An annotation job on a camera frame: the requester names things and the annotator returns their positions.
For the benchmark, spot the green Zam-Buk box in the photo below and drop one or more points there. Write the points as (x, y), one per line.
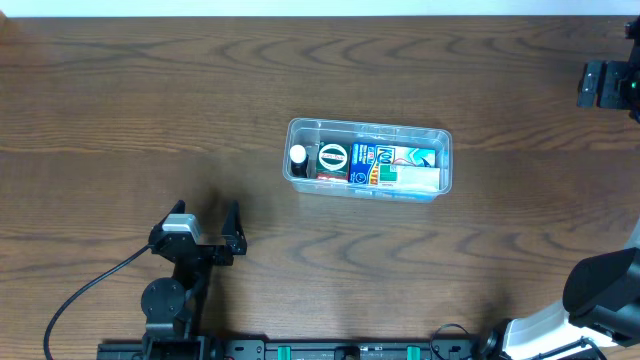
(333, 158)

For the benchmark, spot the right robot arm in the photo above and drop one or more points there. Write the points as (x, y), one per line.
(600, 303)

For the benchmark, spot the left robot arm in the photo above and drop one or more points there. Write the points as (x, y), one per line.
(173, 305)

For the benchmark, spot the dark syrup bottle white cap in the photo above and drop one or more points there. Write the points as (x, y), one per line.
(298, 161)

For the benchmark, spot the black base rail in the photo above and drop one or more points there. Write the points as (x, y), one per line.
(256, 349)

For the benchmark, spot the red Panadol ActiFast box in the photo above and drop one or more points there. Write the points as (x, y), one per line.
(332, 178)

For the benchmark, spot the white green medicine box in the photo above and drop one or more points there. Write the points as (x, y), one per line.
(409, 177)

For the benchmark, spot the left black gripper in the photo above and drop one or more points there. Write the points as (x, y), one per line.
(209, 251)

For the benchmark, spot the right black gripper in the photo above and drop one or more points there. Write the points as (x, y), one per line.
(601, 84)

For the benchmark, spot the blue Kool Fever box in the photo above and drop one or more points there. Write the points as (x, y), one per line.
(366, 159)

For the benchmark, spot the clear plastic container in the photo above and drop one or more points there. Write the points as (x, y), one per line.
(310, 132)

